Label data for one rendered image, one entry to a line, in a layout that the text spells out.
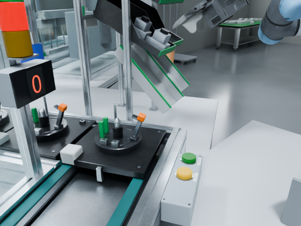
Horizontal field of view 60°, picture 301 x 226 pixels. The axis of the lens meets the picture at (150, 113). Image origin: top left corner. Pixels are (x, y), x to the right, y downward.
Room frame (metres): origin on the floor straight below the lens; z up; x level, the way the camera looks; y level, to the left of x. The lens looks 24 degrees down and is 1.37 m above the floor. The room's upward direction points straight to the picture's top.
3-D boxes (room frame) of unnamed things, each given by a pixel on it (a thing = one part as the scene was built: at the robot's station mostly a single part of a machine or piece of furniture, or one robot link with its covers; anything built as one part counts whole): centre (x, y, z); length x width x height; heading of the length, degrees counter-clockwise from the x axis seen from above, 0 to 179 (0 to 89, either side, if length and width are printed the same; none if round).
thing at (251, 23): (8.16, -2.86, 0.39); 2.24 x 0.80 x 0.77; 136
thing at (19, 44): (0.53, 0.26, 1.29); 0.05 x 0.05 x 0.05
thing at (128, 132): (0.68, 0.10, 0.98); 0.14 x 0.14 x 0.02
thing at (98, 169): (0.56, 0.13, 0.95); 0.01 x 0.01 x 0.04; 73
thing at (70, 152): (0.61, 0.22, 0.97); 0.05 x 0.05 x 0.04; 73
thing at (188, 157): (0.60, -0.11, 0.96); 0.04 x 0.04 x 0.02
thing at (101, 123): (0.68, 0.14, 1.01); 0.01 x 0.01 x 0.05; 73
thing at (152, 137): (0.68, 0.10, 0.96); 0.24 x 0.24 x 0.02; 73
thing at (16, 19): (0.53, 0.26, 1.34); 0.05 x 0.05 x 0.05
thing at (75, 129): (0.75, 0.34, 1.01); 0.24 x 0.24 x 0.13; 73
